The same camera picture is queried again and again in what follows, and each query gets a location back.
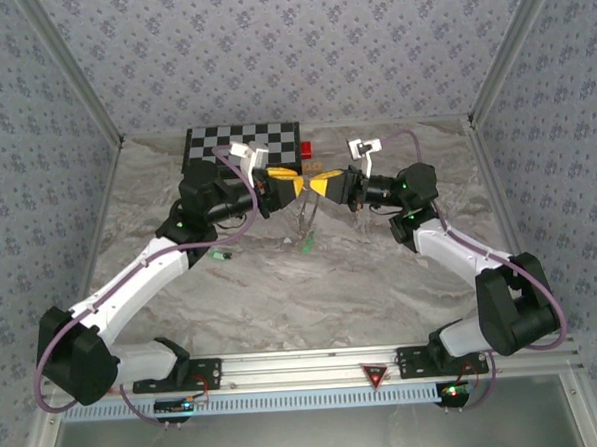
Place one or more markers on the clear plastic bag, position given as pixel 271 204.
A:
pixel 304 228

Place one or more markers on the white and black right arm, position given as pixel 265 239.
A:
pixel 450 248

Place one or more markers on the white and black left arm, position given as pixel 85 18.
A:
pixel 131 282

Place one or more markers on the small wooden block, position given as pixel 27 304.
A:
pixel 313 166

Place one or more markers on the small red block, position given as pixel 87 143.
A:
pixel 307 150

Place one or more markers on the black and grey chessboard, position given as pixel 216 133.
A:
pixel 274 134

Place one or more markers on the red triangle stop sign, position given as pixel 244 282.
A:
pixel 375 374

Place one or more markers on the small circuit board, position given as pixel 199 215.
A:
pixel 452 391
pixel 173 405

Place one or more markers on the grey metal panel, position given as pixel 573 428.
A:
pixel 315 438

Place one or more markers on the aluminium frame side rail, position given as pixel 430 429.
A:
pixel 99 219
pixel 501 198

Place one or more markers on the aluminium frame post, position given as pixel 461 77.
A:
pixel 76 70
pixel 510 47

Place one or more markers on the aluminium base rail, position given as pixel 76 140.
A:
pixel 296 366

